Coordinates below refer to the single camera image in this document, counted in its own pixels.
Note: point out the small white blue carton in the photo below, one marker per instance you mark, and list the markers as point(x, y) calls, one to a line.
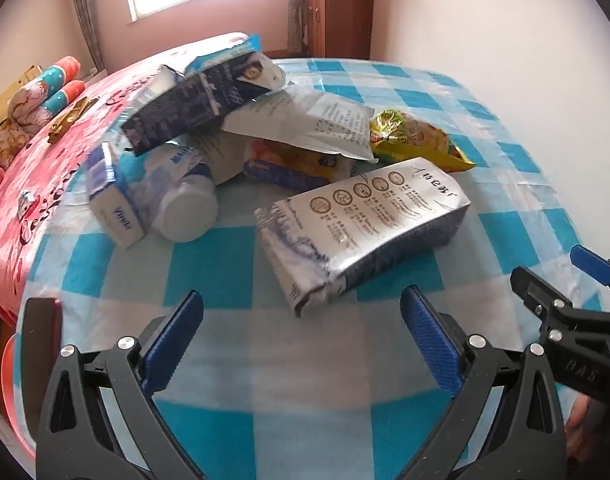
point(117, 210)

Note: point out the black smartphone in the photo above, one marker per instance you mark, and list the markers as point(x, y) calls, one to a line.
point(40, 320)

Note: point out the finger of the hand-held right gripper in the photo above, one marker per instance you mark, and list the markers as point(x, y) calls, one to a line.
point(535, 290)
point(592, 262)

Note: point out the blue checked tablecloth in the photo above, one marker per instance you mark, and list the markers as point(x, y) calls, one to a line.
point(305, 360)

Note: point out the white plastic bottle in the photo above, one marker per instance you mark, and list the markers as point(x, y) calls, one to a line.
point(185, 210)

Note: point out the yellow bear print pillow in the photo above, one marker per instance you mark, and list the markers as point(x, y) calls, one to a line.
point(7, 145)

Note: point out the pink printed bed blanket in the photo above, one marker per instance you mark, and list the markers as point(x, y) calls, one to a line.
point(50, 170)

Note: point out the yellow orange snack packet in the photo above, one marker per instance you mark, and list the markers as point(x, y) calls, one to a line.
point(295, 165)

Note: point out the person's right hand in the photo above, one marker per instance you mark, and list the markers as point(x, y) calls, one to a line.
point(579, 416)

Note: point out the silver packet with text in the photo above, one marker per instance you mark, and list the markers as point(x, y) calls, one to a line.
point(325, 120)

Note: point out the dark blue carton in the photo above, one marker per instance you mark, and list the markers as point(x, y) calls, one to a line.
point(185, 105)

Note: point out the brown wooden wardrobe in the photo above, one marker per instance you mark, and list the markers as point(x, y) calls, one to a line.
point(340, 10)

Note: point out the yellow green snack packet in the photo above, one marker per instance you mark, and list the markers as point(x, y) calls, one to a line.
point(415, 135)

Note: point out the small packet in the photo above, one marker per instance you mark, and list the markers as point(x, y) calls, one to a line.
point(29, 204)

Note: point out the orange plastic bin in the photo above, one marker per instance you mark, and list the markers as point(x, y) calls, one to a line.
point(15, 395)

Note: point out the gold cloth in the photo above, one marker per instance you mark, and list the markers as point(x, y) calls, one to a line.
point(70, 117)

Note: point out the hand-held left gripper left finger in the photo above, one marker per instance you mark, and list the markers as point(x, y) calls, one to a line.
point(177, 330)

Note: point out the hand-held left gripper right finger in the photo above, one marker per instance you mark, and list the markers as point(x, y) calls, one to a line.
point(427, 332)

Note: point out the white grey printed packet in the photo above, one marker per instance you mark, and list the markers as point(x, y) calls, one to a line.
point(225, 155)

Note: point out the rolled patterned quilt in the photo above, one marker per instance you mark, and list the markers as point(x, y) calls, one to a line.
point(55, 72)
point(35, 105)

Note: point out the blue white snack packet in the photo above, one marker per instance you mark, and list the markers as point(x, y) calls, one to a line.
point(255, 67)

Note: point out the checked curtain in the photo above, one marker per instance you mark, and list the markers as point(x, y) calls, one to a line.
point(296, 25)
point(85, 15)

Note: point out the silver packet with round icons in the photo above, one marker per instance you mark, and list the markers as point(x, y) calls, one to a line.
point(375, 225)

